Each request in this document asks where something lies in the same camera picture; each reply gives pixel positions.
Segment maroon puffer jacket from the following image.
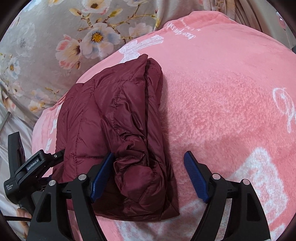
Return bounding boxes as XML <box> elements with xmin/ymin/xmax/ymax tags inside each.
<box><xmin>53</xmin><ymin>54</ymin><xmax>179</xmax><ymax>221</ymax></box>

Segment grey floral bed sheet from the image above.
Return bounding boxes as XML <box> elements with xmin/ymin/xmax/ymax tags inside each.
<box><xmin>0</xmin><ymin>0</ymin><xmax>234</xmax><ymax>241</ymax></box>

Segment person's left hand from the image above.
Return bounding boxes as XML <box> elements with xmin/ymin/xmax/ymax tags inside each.
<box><xmin>16</xmin><ymin>208</ymin><xmax>32</xmax><ymax>238</ymax></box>

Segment pink fleece blanket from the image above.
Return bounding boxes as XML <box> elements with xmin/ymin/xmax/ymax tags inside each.
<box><xmin>31</xmin><ymin>10</ymin><xmax>296</xmax><ymax>241</ymax></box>

